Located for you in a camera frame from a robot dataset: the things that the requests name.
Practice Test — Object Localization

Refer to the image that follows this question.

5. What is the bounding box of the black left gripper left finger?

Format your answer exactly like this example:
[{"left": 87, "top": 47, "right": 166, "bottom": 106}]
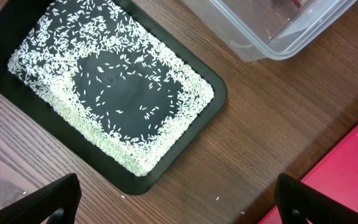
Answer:
[{"left": 0, "top": 173, "right": 81, "bottom": 224}]

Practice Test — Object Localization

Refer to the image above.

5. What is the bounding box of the red plastic tray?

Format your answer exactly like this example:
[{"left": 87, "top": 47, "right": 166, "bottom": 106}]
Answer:
[{"left": 260, "top": 124, "right": 358, "bottom": 223}]

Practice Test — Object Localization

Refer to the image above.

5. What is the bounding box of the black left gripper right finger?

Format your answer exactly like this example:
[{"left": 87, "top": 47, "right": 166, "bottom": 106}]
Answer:
[{"left": 275, "top": 174, "right": 358, "bottom": 224}]

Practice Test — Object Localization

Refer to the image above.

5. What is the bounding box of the white rice pile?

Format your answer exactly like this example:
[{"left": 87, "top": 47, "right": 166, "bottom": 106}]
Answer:
[{"left": 7, "top": 1, "right": 214, "bottom": 177}]

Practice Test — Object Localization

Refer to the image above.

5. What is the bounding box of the black tray bin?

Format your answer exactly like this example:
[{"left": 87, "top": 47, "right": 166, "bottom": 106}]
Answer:
[{"left": 0, "top": 0, "right": 227, "bottom": 195}]

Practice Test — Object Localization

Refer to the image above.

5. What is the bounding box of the clear plastic bin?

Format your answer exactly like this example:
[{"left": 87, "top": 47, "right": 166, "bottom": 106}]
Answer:
[{"left": 183, "top": 0, "right": 356, "bottom": 62}]

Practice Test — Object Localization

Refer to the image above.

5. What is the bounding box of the red snack wrapper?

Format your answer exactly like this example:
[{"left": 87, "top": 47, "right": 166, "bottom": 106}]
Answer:
[{"left": 290, "top": 0, "right": 307, "bottom": 9}]

